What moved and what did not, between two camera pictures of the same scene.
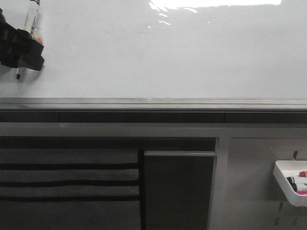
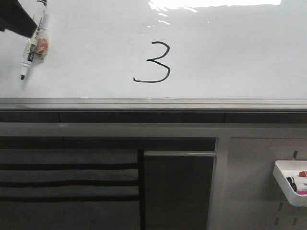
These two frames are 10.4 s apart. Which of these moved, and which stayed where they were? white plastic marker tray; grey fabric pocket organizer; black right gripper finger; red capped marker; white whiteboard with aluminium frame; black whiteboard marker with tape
Moved: black whiteboard marker with tape; black right gripper finger
Stayed: grey fabric pocket organizer; white plastic marker tray; white whiteboard with aluminium frame; red capped marker
